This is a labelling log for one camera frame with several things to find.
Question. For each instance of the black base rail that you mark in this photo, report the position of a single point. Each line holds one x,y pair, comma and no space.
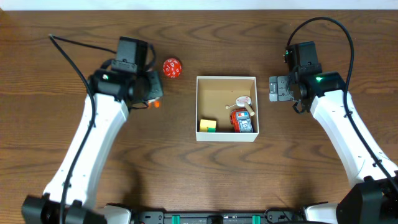
269,216

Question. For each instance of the white cardboard box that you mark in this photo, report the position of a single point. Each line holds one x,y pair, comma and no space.
212,95

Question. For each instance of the red lettered ball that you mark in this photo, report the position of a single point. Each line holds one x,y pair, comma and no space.
172,68

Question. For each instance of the white pink duck toy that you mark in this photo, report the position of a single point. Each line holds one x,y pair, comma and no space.
153,104

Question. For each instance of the red toy truck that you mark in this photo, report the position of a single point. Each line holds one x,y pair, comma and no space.
241,121

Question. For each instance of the wooden rattle drum toy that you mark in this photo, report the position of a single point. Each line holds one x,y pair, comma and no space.
243,102

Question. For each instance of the multicolour puzzle cube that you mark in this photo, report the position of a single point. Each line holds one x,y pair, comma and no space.
207,126

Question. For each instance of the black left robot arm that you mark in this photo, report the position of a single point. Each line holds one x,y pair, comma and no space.
121,84

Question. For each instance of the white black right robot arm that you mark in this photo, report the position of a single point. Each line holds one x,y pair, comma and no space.
372,175

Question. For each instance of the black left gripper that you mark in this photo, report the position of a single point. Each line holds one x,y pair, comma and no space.
156,88

